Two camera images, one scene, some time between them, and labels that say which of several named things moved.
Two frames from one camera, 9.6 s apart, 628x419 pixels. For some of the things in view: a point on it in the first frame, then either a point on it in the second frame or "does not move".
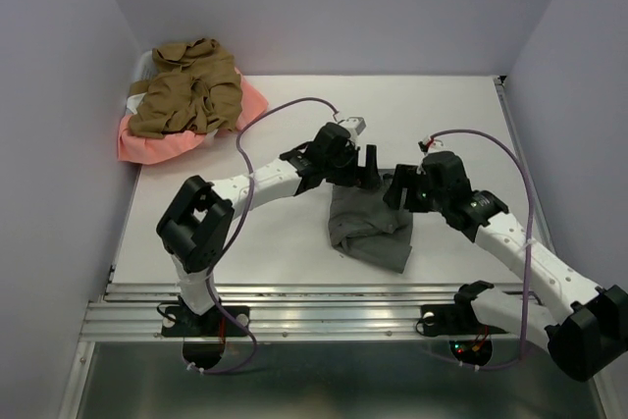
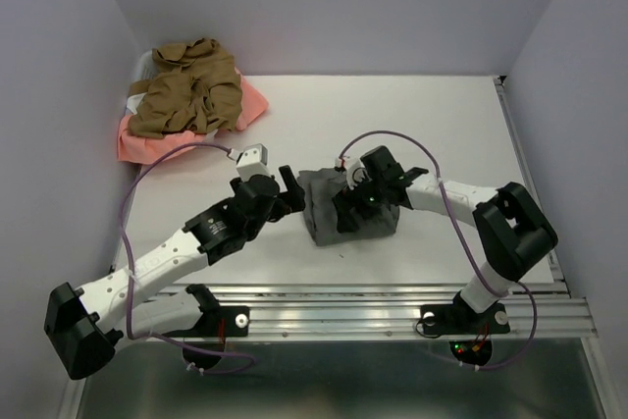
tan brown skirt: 195,88 does not move
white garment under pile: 145,69 does not move
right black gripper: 406,177 -> 344,201
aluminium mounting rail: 302,311 does not move
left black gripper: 367,177 -> 289,201
